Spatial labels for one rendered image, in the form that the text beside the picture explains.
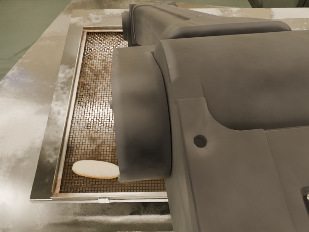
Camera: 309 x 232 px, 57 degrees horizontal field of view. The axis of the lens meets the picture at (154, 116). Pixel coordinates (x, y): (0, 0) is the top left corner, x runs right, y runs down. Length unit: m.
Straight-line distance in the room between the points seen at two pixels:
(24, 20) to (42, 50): 2.16
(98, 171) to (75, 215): 0.11
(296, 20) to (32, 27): 2.56
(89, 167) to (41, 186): 0.10
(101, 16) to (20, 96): 0.35
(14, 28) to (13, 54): 0.46
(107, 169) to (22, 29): 2.64
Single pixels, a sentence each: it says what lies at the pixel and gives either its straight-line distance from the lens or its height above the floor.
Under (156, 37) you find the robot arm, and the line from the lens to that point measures 0.23.
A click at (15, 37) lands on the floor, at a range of 3.04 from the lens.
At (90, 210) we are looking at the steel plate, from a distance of 0.66.
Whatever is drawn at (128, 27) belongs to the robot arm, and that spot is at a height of 1.18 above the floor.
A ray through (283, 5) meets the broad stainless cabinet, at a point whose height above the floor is 0.45.
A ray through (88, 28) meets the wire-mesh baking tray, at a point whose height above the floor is 0.98.
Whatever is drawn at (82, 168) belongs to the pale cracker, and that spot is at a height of 0.91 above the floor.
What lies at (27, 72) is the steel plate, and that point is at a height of 0.82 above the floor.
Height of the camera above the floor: 1.40
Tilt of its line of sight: 46 degrees down
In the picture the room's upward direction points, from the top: straight up
